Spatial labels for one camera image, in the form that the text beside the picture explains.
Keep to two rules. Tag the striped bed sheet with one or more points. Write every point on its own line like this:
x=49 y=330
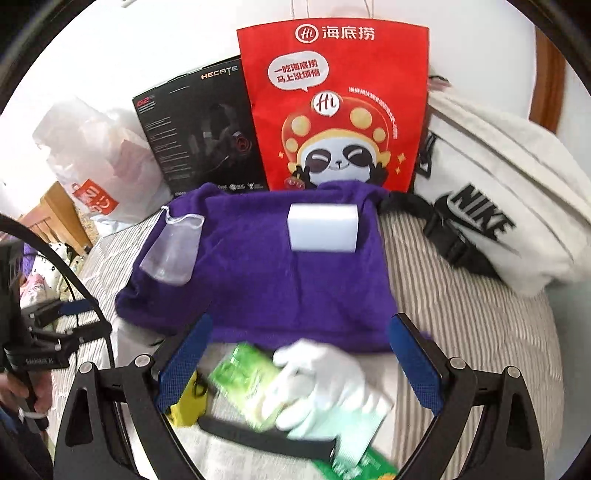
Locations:
x=461 y=300

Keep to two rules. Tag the white sponge block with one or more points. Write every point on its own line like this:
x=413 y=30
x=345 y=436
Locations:
x=323 y=228

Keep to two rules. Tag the red paper bag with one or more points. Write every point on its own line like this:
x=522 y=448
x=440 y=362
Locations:
x=337 y=69

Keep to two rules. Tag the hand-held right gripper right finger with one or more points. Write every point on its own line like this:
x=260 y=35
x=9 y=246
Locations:
x=415 y=369

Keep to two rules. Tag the person's left hand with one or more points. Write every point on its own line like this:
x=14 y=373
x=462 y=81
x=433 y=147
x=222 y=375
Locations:
x=39 y=392

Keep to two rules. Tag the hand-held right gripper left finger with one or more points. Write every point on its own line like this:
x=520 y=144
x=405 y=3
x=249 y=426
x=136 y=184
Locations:
x=184 y=364

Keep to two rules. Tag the wooden cabinet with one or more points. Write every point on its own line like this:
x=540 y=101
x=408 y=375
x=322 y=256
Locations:
x=55 y=217

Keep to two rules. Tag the white waist bag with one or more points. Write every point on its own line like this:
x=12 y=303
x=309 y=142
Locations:
x=508 y=161

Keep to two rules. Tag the purple towel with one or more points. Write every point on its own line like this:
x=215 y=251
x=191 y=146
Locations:
x=277 y=286

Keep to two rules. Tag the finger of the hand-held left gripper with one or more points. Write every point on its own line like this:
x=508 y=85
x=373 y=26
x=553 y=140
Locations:
x=87 y=333
x=74 y=307

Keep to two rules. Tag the yellow pouch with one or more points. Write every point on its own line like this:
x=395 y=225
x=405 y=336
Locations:
x=187 y=406

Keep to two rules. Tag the white plastic shopping bag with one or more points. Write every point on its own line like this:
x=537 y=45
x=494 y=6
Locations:
x=92 y=152

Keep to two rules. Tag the black headphone box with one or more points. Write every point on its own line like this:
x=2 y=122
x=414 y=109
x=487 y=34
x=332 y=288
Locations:
x=184 y=129

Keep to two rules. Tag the green packet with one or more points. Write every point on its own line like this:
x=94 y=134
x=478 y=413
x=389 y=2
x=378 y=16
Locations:
x=240 y=383

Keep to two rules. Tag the white glove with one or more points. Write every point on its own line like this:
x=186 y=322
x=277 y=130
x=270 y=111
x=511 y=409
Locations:
x=323 y=378

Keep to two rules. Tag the wooden headboard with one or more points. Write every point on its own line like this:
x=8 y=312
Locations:
x=549 y=78

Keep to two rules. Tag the clear plastic bag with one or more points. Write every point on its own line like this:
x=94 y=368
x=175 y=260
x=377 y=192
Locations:
x=173 y=249

